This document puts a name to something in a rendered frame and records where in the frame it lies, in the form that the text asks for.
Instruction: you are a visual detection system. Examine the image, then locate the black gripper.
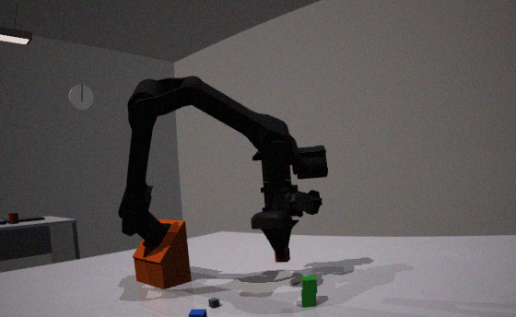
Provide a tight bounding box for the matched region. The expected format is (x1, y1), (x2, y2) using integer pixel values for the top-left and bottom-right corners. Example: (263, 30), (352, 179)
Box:
(251, 181), (303, 259)

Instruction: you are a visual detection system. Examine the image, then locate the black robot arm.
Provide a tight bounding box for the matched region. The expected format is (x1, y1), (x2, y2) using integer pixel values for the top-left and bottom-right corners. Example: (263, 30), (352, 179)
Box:
(119, 76), (328, 247)

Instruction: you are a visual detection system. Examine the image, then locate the green block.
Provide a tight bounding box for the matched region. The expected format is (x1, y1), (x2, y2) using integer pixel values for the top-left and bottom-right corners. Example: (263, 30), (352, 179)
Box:
(302, 276), (317, 294)
(301, 290), (317, 308)

